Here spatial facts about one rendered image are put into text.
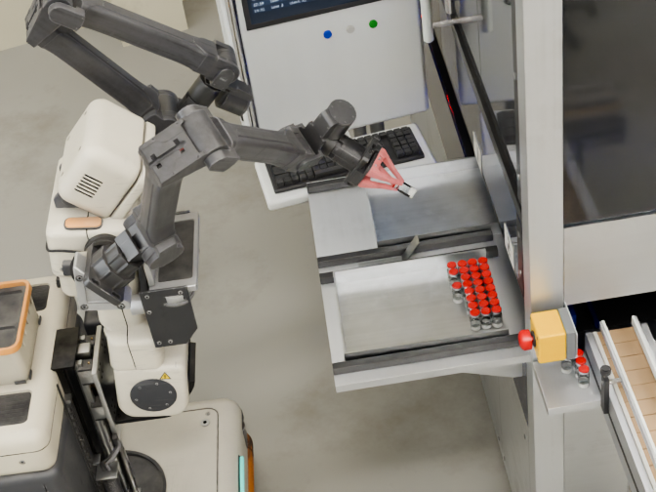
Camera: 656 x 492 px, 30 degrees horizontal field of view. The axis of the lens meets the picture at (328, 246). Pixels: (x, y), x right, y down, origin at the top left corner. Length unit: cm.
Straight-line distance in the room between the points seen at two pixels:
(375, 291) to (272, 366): 118
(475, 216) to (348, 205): 31
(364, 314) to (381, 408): 103
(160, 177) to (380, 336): 76
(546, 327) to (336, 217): 74
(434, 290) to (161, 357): 62
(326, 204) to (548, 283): 76
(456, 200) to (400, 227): 16
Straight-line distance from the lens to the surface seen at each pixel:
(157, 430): 333
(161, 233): 228
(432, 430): 357
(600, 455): 278
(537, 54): 207
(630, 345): 248
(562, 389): 246
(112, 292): 238
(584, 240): 233
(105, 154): 239
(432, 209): 289
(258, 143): 216
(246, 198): 448
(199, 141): 201
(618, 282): 242
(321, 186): 298
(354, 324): 261
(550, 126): 215
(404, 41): 322
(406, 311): 263
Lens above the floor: 268
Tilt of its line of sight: 40 degrees down
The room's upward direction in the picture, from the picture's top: 9 degrees counter-clockwise
